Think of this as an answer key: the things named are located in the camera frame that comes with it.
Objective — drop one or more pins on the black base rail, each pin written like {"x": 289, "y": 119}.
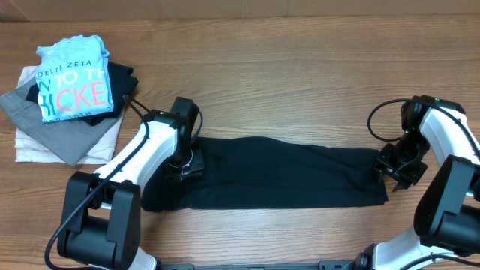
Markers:
{"x": 321, "y": 265}

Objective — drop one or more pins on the black t-shirt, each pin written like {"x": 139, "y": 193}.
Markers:
{"x": 264, "y": 173}

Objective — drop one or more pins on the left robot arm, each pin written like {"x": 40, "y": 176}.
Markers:
{"x": 101, "y": 217}

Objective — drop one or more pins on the grey folded shirt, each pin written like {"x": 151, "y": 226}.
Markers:
{"x": 56, "y": 137}

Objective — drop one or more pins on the white folded cloth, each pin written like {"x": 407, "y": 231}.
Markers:
{"x": 101, "y": 150}

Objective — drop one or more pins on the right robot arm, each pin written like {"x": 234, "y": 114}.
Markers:
{"x": 444, "y": 228}

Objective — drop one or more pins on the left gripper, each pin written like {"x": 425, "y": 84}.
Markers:
{"x": 197, "y": 166}

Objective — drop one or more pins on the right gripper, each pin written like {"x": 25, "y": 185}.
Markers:
{"x": 386, "y": 167}

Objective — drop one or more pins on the light blue printed folded shirt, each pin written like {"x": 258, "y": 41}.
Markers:
{"x": 77, "y": 48}

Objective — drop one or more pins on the black folded shirt in stack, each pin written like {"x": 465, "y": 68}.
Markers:
{"x": 122, "y": 84}

